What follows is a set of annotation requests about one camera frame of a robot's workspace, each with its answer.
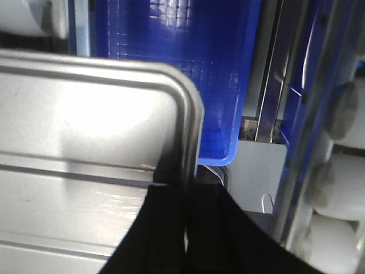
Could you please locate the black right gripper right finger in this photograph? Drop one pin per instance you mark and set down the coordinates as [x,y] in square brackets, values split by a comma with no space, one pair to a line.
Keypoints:
[223,239]

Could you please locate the blue bin below centre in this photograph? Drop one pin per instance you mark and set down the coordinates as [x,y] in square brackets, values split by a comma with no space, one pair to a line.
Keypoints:
[211,42]

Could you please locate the silver ribbed metal tray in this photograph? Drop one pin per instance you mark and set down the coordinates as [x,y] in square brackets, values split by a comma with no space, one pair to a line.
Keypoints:
[82,139]

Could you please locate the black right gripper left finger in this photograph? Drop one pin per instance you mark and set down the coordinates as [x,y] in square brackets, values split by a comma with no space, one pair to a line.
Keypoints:
[155,241]

